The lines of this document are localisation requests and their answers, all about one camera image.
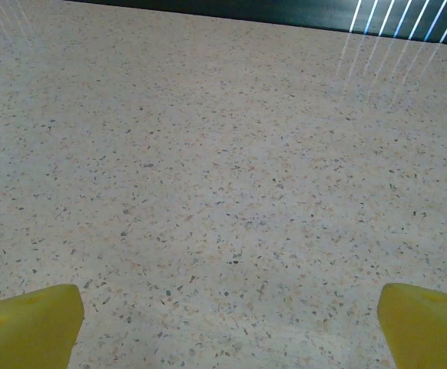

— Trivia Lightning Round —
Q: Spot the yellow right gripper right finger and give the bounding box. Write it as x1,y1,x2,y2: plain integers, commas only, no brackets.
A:
376,282,447,369

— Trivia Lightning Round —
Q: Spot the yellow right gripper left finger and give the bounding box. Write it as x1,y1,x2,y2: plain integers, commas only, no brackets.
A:
0,283,85,369

